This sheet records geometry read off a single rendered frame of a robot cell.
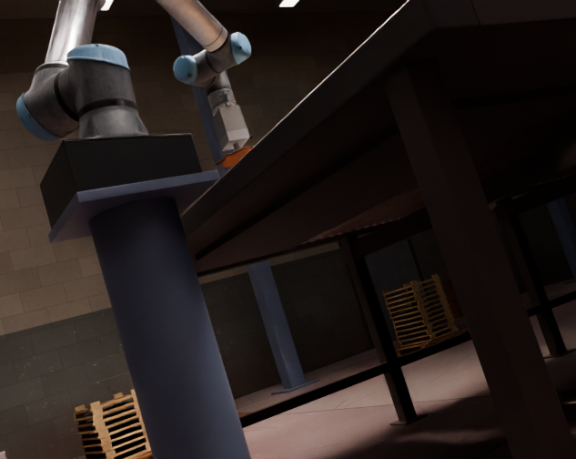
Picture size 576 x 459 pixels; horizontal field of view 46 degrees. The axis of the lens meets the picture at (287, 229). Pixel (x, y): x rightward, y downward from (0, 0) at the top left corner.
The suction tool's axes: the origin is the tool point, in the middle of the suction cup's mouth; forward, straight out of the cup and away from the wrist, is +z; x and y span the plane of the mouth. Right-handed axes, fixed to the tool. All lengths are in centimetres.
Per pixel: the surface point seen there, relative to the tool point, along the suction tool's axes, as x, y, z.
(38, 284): 42, 498, -58
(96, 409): 36, 270, 63
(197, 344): 40, -57, 48
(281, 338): -143, 408, 58
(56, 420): 56, 496, 68
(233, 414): 37, -55, 62
